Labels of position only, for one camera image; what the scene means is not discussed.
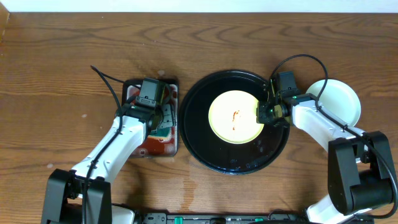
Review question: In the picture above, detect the yellow plate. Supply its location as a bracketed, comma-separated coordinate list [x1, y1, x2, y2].
[208, 90, 264, 144]

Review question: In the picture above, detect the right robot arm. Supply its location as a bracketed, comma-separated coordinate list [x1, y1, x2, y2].
[256, 93, 397, 223]

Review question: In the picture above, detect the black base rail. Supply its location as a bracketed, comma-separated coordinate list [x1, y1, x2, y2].
[136, 212, 374, 224]

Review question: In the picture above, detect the green scrubbing sponge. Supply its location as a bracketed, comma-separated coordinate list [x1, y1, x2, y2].
[149, 127, 172, 139]

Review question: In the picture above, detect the black rectangular water tray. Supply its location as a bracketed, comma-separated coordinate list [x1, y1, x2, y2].
[122, 79, 178, 157]

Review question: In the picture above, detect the black round serving tray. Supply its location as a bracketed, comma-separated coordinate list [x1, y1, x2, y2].
[178, 70, 290, 175]

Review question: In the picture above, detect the light blue plate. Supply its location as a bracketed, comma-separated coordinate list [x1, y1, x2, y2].
[320, 79, 361, 126]

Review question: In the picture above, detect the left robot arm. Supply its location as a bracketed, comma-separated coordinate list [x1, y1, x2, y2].
[41, 103, 177, 223]

